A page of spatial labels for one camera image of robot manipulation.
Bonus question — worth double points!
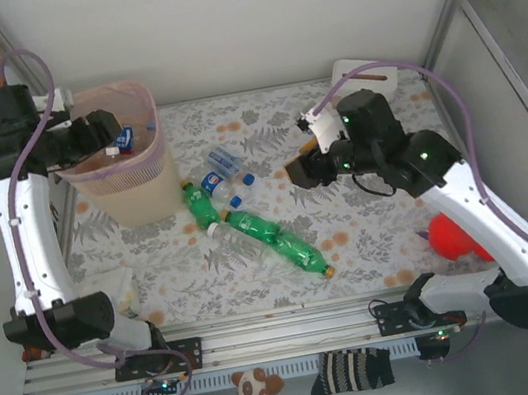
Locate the small circuit board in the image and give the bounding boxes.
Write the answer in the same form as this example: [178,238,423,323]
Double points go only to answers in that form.
[415,327,462,363]
[139,373,182,395]

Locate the crushed bottle blue striped label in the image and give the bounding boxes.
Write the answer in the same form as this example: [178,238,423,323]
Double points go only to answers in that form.
[206,143,247,183]

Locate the long clear bottle white cap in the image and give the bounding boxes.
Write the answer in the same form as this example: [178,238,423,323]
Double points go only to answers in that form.
[205,216,265,268]

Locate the red plastic toy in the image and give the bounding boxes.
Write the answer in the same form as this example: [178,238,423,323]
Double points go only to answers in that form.
[413,205,497,274]

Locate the brown white plush toy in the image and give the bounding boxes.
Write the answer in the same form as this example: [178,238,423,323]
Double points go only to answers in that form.
[226,363,288,395]

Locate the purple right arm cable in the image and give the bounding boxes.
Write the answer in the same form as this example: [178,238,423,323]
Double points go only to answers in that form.
[308,37,528,378]

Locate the clear bottle round blue logo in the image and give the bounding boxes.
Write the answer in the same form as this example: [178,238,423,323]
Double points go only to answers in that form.
[197,164,245,215]

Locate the short green soda bottle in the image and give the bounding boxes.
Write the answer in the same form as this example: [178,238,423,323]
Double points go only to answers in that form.
[178,173,224,228]

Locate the white tissue box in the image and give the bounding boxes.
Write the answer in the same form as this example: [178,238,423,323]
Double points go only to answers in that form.
[328,50,404,110]

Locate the white slotted cable duct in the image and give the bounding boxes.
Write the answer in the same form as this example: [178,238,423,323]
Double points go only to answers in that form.
[74,337,421,395]

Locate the crushed green bottle gold cap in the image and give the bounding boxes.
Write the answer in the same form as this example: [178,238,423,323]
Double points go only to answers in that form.
[267,224,338,289]

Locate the black striped knit sock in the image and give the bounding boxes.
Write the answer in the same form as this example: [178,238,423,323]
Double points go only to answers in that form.
[303,341,398,395]

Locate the green bottle with white logo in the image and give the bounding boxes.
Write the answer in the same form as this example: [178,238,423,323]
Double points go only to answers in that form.
[218,199,287,255]

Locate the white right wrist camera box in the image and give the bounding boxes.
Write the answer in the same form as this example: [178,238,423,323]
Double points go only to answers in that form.
[294,102,351,158]

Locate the white wet wipes pack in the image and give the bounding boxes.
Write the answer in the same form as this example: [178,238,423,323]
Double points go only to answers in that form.
[71,263,145,331]

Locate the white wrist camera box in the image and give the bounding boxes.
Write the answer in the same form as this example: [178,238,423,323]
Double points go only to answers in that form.
[294,102,351,158]
[31,86,78,130]

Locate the aluminium frame rail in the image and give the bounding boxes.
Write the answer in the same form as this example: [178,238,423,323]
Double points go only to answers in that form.
[14,264,528,395]

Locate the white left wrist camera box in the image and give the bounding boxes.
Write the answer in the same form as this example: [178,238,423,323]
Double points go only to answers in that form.
[31,86,78,130]

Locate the beige mesh waste bin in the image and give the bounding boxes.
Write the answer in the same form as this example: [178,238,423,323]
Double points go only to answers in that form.
[41,74,189,241]

